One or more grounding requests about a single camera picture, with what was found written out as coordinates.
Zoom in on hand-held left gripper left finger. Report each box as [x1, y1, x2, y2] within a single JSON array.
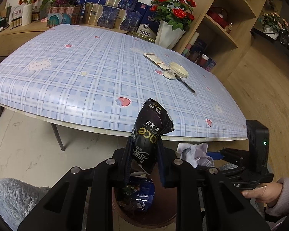
[[17, 135, 135, 231]]

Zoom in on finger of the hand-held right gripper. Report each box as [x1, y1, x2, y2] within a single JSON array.
[[207, 147, 250, 166], [217, 166, 248, 181]]

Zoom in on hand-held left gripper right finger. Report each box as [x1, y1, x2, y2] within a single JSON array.
[[158, 137, 271, 231]]

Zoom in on green snack packet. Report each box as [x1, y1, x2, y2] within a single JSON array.
[[122, 184, 136, 198]]

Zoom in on green and white paper cup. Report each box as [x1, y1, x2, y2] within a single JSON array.
[[130, 171, 148, 179]]

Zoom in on white paper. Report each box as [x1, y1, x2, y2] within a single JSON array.
[[177, 143, 216, 169]]

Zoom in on blue coffee box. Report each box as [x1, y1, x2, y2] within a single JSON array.
[[126, 177, 156, 213]]

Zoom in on brown plastic bin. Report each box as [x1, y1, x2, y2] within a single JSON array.
[[111, 166, 178, 226]]

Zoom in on black tissue packet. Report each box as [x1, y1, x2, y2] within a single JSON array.
[[131, 99, 174, 174]]

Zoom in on person's right hand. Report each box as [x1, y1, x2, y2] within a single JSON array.
[[241, 177, 284, 208]]

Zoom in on black table leg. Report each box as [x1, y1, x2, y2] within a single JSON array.
[[50, 123, 66, 151]]

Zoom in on grey fluffy rug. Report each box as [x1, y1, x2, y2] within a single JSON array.
[[0, 177, 55, 231]]

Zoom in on cream round lid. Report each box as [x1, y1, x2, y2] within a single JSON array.
[[168, 62, 189, 78]]

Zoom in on small white round container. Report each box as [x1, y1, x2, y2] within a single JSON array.
[[162, 70, 177, 80]]

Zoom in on blue plaid tablecloth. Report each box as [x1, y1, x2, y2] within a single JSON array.
[[0, 23, 248, 141]]

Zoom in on pink flowers in white vase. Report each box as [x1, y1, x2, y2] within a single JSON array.
[[262, 12, 289, 41]]

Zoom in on white rectangular packet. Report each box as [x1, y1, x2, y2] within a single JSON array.
[[144, 52, 170, 69]]

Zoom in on red teapot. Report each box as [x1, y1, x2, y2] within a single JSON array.
[[206, 7, 230, 29]]

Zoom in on wooden shelf unit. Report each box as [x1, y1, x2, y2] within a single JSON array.
[[173, 0, 278, 73]]

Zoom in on red roses in white vase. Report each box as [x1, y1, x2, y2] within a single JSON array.
[[150, 0, 197, 50]]

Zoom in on teal round pattern box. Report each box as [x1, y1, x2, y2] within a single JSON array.
[[46, 13, 75, 28]]

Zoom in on wooden low cabinet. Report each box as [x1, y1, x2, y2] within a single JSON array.
[[0, 20, 50, 59]]

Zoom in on row of gift boxes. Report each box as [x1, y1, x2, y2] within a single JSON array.
[[75, 0, 165, 41]]

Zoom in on set of small brown bottles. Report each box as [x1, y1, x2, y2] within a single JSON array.
[[9, 13, 24, 29]]

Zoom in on orange flowers in white vase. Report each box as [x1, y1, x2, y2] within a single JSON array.
[[14, 0, 47, 27]]

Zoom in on green box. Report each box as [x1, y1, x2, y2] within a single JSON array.
[[0, 1, 13, 26]]

